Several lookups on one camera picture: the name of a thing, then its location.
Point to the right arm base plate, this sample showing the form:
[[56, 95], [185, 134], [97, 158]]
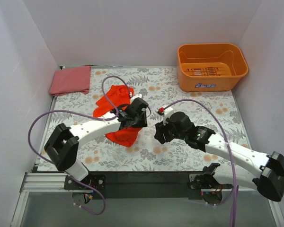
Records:
[[206, 182]]

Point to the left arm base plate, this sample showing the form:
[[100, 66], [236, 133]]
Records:
[[96, 181]]

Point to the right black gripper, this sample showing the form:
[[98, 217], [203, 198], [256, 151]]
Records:
[[162, 132]]

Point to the folded pink t shirt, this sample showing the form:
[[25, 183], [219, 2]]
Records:
[[71, 80]]

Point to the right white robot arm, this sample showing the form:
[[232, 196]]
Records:
[[256, 170]]

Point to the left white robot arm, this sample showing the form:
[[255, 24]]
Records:
[[64, 142]]

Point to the floral table mat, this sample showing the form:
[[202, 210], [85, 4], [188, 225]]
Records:
[[159, 87]]

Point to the orange plastic basket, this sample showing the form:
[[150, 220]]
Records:
[[210, 67]]

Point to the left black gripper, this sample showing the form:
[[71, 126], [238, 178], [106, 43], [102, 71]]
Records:
[[137, 120]]

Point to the orange t shirt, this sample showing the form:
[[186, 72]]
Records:
[[118, 95]]

